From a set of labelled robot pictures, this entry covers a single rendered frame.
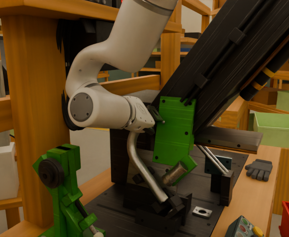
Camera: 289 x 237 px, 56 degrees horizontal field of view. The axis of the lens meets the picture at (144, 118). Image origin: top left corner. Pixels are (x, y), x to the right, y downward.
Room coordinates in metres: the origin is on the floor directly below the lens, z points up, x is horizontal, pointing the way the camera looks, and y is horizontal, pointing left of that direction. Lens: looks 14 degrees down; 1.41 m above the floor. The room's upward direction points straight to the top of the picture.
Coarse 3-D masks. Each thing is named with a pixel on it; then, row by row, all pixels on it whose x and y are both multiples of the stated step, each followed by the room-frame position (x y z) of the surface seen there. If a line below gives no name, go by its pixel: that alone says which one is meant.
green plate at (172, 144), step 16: (160, 96) 0.85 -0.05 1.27; (160, 112) 0.84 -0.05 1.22; (176, 112) 0.82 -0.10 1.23; (192, 112) 0.79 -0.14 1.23; (160, 128) 0.83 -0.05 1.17; (176, 128) 0.80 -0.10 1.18; (192, 128) 0.79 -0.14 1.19; (160, 144) 0.81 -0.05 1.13; (176, 144) 0.79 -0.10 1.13; (192, 144) 0.83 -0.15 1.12; (160, 160) 0.80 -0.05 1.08; (176, 160) 0.77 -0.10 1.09
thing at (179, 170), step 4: (180, 164) 0.73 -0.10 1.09; (184, 164) 0.75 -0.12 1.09; (172, 168) 0.74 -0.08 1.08; (176, 168) 0.73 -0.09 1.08; (180, 168) 0.72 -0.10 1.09; (184, 168) 0.73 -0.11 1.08; (168, 172) 0.75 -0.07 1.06; (172, 172) 0.73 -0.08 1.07; (176, 172) 0.73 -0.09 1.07; (180, 172) 0.73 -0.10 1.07; (184, 172) 0.73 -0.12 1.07; (164, 176) 0.74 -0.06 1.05; (168, 176) 0.74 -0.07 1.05; (172, 176) 0.73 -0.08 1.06; (176, 176) 0.73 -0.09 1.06; (164, 180) 0.73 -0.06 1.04; (168, 180) 0.73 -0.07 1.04; (172, 180) 0.73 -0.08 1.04; (168, 184) 0.73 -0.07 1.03
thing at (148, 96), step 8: (136, 96) 1.05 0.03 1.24; (144, 96) 1.05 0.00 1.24; (152, 96) 1.05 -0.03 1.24; (144, 104) 0.93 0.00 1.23; (112, 136) 1.00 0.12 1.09; (120, 136) 0.98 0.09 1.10; (144, 136) 0.93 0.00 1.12; (152, 136) 0.93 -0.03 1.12; (112, 144) 1.00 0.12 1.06; (120, 144) 0.98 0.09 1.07; (136, 144) 0.95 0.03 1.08; (144, 144) 0.93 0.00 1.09; (152, 144) 0.93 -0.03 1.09; (112, 152) 1.00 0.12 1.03; (120, 152) 0.98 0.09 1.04; (112, 160) 1.00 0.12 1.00; (120, 160) 0.98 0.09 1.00; (128, 160) 0.96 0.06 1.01; (112, 168) 1.00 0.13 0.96; (120, 168) 0.98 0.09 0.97; (112, 176) 1.00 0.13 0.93; (120, 176) 0.98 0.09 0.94
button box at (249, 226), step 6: (240, 216) 0.69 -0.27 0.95; (234, 222) 0.69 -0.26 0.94; (240, 222) 0.66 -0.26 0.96; (228, 228) 0.69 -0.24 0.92; (234, 228) 0.65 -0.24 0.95; (240, 228) 0.63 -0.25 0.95; (246, 228) 0.65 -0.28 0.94; (252, 228) 0.66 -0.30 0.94; (228, 234) 0.65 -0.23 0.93; (234, 234) 0.61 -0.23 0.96; (246, 234) 0.63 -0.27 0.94; (252, 234) 0.64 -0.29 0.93
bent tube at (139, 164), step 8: (152, 112) 0.81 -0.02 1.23; (160, 120) 0.82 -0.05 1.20; (128, 136) 0.83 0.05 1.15; (136, 136) 0.83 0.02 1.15; (128, 144) 0.82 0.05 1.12; (128, 152) 0.82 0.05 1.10; (136, 152) 0.82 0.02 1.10; (136, 160) 0.80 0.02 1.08; (136, 168) 0.79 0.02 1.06; (144, 168) 0.78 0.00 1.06; (144, 176) 0.77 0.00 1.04; (152, 176) 0.77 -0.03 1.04; (152, 184) 0.75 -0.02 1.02; (152, 192) 0.75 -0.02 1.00; (160, 192) 0.73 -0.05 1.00; (160, 200) 0.72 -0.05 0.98
